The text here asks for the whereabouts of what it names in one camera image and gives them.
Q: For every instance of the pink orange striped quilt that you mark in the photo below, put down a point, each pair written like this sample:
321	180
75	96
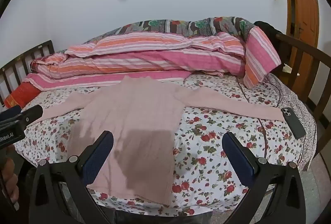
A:
155	58

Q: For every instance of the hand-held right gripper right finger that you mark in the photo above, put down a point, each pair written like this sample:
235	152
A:
238	159

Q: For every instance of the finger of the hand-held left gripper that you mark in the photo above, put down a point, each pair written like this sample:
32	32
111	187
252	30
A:
31	114

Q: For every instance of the grey smartphone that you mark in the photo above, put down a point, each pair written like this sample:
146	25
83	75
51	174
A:
293	123

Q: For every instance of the floral bed sheet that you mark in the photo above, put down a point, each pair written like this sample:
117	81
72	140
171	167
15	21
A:
206	136

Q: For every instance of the red pillow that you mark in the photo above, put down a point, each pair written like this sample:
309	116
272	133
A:
23	94

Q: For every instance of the person's left hand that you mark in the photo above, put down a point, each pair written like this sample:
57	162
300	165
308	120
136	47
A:
9	177

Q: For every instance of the pink knit sweater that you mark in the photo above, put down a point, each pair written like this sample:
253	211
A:
134	115

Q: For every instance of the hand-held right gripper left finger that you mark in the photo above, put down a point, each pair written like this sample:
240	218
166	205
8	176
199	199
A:
98	158

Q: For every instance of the dark cloth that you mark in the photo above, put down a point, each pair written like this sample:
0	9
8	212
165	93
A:
269	30

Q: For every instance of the dark floral patterned quilt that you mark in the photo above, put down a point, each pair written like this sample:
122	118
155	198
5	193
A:
181	25

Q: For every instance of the brown wooden door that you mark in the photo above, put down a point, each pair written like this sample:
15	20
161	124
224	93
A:
305	6

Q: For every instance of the dark wooden headboard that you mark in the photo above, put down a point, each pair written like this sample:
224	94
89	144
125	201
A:
38	48

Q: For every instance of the dark wooden footboard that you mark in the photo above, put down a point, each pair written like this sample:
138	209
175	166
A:
310	50

